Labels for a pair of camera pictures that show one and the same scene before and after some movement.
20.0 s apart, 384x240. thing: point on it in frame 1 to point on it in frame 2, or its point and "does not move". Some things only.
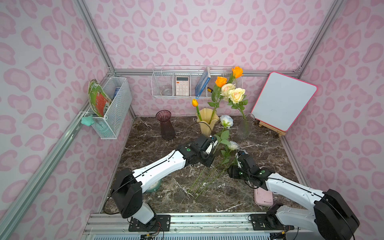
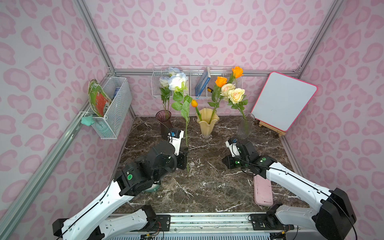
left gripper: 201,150 to 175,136
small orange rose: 195,104 does not move
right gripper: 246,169 to 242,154
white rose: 225,121 to 173,71
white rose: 225,163 to 177,82
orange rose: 216,95 does not move
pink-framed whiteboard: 283,101 does not move
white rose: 232,145 to 165,90
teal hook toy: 87,120 does not move
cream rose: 236,98 does not move
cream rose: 225,89 does not move
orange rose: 237,73 does not move
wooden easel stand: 280,132 does not move
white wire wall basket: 189,82 does not move
